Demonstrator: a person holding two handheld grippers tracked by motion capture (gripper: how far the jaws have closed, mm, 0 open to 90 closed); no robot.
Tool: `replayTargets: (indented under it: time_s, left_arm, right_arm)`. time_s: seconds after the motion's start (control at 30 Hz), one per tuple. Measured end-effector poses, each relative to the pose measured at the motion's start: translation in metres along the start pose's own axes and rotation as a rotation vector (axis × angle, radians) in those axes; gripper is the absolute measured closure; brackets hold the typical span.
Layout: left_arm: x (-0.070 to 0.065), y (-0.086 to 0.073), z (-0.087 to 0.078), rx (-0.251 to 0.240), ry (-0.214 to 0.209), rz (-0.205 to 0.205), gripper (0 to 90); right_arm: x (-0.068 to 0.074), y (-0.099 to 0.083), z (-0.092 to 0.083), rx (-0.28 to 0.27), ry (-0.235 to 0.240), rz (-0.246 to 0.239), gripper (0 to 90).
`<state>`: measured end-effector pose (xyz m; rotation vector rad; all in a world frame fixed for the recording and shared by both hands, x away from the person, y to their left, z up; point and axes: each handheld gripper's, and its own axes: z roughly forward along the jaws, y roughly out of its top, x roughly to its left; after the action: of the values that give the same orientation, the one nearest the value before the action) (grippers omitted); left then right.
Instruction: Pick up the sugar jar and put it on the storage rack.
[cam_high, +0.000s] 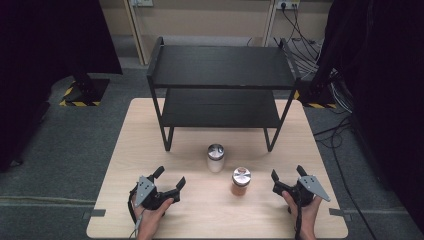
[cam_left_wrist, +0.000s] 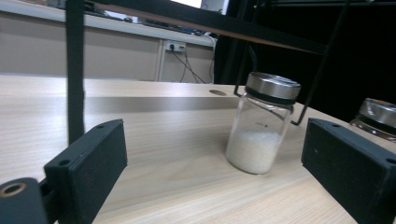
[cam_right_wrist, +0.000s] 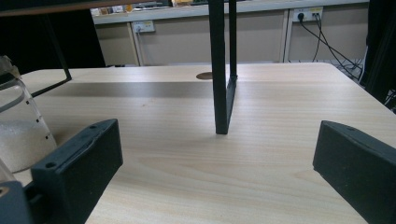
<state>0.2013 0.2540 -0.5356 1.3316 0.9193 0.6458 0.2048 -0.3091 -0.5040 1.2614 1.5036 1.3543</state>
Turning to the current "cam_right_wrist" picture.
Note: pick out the glass jar with white powder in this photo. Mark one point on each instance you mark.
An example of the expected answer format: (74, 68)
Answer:
(21, 140)

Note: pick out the round brown table grommet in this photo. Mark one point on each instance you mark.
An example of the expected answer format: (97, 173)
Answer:
(204, 76)

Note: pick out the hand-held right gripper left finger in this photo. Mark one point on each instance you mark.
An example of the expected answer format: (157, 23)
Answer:
(77, 168)

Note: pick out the black curtain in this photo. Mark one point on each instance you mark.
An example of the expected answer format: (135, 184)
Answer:
(381, 46)
(25, 40)

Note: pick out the white wall socket with plugs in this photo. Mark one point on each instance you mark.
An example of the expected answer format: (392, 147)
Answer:
(308, 14)

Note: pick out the black metal shelf rack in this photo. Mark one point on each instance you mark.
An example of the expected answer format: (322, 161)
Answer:
(220, 77)

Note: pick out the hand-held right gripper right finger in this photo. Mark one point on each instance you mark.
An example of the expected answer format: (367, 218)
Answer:
(358, 168)

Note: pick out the beige cabinet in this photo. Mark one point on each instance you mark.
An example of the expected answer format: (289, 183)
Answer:
(180, 43)

